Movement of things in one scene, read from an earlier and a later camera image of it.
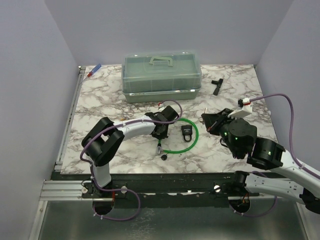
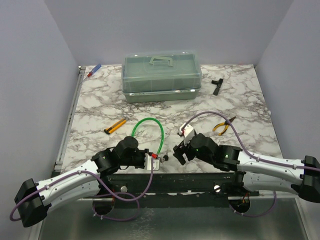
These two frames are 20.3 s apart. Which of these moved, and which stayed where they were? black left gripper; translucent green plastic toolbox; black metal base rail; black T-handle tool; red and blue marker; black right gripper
Moved: black left gripper; black right gripper
Stayed: translucent green plastic toolbox; red and blue marker; black metal base rail; black T-handle tool
